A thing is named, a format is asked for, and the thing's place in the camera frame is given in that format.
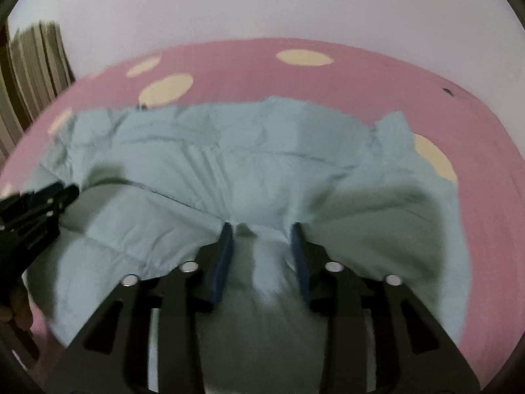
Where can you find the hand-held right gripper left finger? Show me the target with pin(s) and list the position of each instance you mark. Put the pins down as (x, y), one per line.
(221, 264)

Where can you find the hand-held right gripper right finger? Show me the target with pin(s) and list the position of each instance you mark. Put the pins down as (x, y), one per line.
(299, 260)

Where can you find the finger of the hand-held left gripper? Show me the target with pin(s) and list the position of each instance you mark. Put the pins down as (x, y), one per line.
(61, 199)
(37, 195)

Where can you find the light blue quilted jacket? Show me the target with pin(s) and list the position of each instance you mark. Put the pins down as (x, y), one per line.
(262, 164)

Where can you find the person's left hand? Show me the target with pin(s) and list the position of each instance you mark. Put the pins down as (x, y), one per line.
(16, 308)

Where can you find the striped headboard cushion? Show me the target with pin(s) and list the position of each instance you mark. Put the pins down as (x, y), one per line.
(37, 69)

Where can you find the pink dotted bed sheet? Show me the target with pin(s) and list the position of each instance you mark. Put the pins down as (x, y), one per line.
(246, 74)

